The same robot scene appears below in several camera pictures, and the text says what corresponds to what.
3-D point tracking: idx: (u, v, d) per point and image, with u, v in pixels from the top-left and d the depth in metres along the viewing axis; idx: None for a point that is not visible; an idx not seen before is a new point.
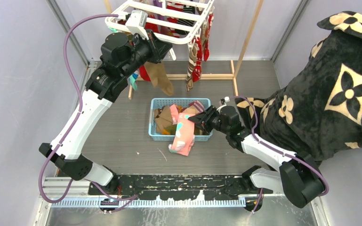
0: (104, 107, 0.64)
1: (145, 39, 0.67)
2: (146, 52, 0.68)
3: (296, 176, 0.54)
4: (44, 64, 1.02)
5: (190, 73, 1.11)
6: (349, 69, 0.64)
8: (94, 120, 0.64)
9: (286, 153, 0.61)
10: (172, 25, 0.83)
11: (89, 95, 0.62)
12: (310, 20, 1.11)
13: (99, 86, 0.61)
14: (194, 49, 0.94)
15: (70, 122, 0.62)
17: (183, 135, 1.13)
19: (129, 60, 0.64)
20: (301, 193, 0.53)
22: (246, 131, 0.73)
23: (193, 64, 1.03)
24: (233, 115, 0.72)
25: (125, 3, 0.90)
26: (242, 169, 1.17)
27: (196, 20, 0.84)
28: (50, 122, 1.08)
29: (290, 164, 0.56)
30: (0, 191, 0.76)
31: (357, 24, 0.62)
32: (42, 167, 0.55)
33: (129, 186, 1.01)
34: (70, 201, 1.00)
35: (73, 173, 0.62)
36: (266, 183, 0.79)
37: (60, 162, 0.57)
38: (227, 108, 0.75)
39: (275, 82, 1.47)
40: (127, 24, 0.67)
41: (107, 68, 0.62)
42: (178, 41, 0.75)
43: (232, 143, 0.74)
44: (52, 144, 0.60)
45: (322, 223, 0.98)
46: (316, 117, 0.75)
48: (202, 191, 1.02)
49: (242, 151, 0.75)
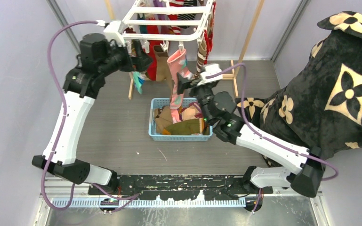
0: (88, 105, 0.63)
1: (121, 46, 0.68)
2: (122, 58, 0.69)
3: (314, 177, 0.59)
4: (44, 64, 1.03)
5: (202, 66, 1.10)
6: (349, 69, 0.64)
8: (82, 119, 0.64)
9: (301, 152, 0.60)
10: (174, 23, 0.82)
11: (69, 97, 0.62)
12: (310, 20, 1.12)
13: (77, 85, 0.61)
14: (204, 42, 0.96)
15: (58, 126, 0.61)
17: (185, 62, 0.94)
19: (106, 61, 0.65)
20: (315, 191, 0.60)
22: (236, 120, 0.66)
23: (202, 59, 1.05)
24: (231, 108, 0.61)
25: (129, 11, 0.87)
26: (242, 169, 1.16)
27: (202, 12, 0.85)
28: (50, 122, 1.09)
29: (308, 166, 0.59)
30: (0, 190, 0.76)
31: (357, 24, 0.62)
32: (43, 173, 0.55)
33: (129, 186, 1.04)
34: (71, 201, 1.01)
35: (72, 177, 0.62)
36: (267, 181, 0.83)
37: (58, 168, 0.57)
38: (222, 97, 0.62)
39: (276, 83, 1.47)
40: (106, 30, 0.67)
41: (83, 66, 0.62)
42: (186, 38, 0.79)
43: (223, 136, 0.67)
44: (44, 154, 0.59)
45: (322, 223, 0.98)
46: (316, 118, 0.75)
48: (202, 191, 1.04)
49: (233, 142, 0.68)
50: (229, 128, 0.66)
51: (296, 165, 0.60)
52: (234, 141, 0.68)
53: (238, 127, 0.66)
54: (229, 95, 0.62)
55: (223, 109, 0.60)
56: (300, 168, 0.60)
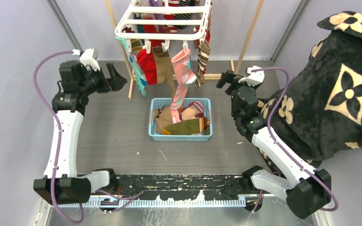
0: (79, 117, 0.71)
1: (97, 70, 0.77)
2: (98, 80, 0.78)
3: (309, 195, 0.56)
4: (44, 65, 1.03)
5: (205, 65, 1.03)
6: (349, 69, 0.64)
8: (76, 134, 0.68)
9: (305, 168, 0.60)
10: (176, 22, 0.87)
11: (62, 114, 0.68)
12: (310, 20, 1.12)
13: (67, 104, 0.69)
14: (206, 41, 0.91)
15: (54, 141, 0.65)
17: (189, 62, 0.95)
19: (84, 84, 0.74)
20: (304, 210, 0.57)
22: (260, 120, 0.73)
23: (205, 57, 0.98)
24: (251, 101, 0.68)
25: (127, 10, 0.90)
26: (242, 169, 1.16)
27: (202, 11, 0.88)
28: (49, 122, 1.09)
29: (306, 183, 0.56)
30: None
31: (357, 24, 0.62)
32: (51, 189, 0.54)
33: (129, 186, 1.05)
34: (71, 201, 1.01)
35: (81, 191, 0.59)
36: (267, 186, 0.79)
37: (64, 183, 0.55)
38: (247, 91, 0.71)
39: (276, 82, 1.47)
40: (82, 57, 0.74)
41: (66, 89, 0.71)
42: (188, 37, 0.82)
43: (242, 129, 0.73)
44: (46, 174, 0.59)
45: (322, 223, 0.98)
46: (316, 118, 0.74)
48: (202, 191, 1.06)
49: (249, 140, 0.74)
50: (250, 124, 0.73)
51: (296, 177, 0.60)
52: (250, 139, 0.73)
53: (259, 127, 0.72)
54: (253, 92, 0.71)
55: (243, 99, 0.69)
56: (298, 181, 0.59)
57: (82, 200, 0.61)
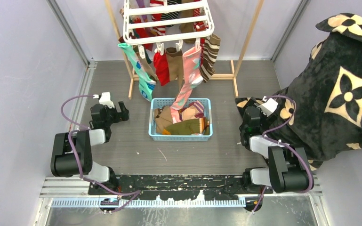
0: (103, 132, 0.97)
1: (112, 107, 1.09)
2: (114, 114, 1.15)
3: (280, 159, 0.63)
4: (44, 65, 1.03)
5: (216, 56, 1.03)
6: (348, 72, 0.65)
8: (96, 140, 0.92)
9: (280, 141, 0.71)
10: (183, 20, 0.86)
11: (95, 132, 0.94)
12: (310, 20, 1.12)
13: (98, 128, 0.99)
14: (214, 33, 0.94)
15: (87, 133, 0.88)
17: (198, 60, 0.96)
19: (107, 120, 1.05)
20: (279, 178, 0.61)
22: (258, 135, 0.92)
23: (215, 50, 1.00)
24: (254, 117, 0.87)
25: (126, 14, 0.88)
26: (242, 169, 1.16)
27: (200, 6, 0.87)
28: (50, 122, 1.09)
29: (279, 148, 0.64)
30: (0, 190, 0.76)
31: (354, 26, 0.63)
32: (68, 136, 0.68)
33: (129, 186, 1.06)
34: (70, 201, 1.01)
35: (86, 151, 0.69)
36: (260, 176, 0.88)
37: (82, 134, 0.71)
38: (254, 110, 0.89)
39: (276, 83, 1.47)
40: (103, 99, 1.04)
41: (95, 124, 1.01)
42: (199, 35, 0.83)
43: (244, 141, 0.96)
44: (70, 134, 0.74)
45: (322, 223, 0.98)
46: (317, 120, 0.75)
48: (202, 191, 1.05)
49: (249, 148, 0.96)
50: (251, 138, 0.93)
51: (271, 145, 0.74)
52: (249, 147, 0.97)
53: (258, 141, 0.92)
54: (258, 110, 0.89)
55: (248, 113, 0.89)
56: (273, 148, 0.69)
57: (83, 160, 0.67)
